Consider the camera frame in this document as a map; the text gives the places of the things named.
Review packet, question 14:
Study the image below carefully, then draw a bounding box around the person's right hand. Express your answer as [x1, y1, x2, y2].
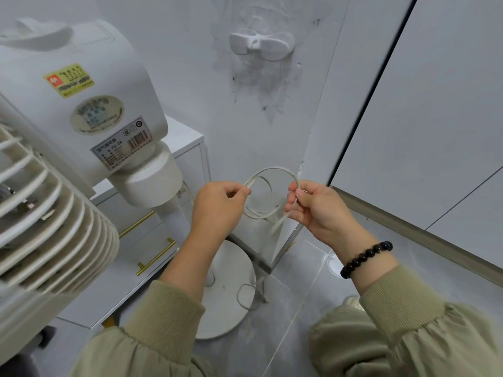
[285, 180, 372, 263]

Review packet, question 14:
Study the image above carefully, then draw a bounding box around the person's left hand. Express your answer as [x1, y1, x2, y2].
[190, 181, 252, 248]

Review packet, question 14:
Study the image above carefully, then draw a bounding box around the white power cable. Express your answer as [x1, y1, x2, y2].
[180, 167, 301, 311]

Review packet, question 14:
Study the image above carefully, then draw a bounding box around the white nightstand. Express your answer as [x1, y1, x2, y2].
[57, 115, 211, 330]

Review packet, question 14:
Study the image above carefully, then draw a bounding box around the white fan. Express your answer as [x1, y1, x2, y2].
[0, 18, 257, 356]

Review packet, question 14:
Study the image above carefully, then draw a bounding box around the person's left forearm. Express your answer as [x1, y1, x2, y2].
[124, 235, 223, 377]

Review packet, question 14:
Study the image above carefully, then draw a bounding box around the person's right forearm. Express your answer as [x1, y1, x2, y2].
[353, 259, 503, 377]

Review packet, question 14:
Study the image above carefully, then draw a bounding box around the person's right leg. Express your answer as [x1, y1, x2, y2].
[308, 304, 393, 377]

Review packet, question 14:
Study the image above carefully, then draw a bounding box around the white wardrobe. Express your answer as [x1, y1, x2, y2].
[329, 0, 503, 287]

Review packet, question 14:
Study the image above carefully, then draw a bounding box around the black bead bracelet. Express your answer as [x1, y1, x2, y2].
[340, 240, 393, 280]

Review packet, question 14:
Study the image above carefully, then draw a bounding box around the gold drawer handle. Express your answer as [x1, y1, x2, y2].
[136, 237, 177, 276]
[119, 210, 155, 239]

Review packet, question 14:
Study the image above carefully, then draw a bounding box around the white wall hook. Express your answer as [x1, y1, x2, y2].
[229, 28, 296, 62]

